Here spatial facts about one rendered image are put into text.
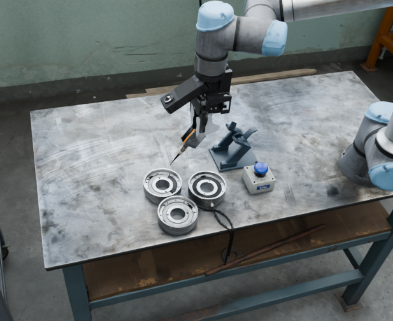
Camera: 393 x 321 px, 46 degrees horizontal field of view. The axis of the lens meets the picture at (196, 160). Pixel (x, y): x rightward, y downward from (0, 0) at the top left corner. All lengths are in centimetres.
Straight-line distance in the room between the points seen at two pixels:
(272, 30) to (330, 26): 233
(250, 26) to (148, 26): 183
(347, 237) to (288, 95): 53
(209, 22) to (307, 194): 60
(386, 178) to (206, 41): 57
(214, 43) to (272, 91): 72
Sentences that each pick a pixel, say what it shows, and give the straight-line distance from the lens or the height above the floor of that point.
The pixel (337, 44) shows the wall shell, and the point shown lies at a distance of 347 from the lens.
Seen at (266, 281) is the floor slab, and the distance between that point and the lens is 211.
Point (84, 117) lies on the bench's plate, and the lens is 154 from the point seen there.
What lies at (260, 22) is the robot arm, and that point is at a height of 130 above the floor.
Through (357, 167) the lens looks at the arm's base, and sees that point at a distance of 143.
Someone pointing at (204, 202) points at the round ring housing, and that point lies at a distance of 125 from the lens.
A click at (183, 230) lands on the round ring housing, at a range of 118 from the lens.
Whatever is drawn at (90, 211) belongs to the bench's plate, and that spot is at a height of 80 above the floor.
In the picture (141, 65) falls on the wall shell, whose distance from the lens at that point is 294.
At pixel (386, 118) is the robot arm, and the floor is 103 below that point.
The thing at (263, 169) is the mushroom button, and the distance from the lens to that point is 129.
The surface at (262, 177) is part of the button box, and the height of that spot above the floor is 84.
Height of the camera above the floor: 178
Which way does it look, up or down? 45 degrees down
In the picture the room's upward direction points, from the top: 6 degrees clockwise
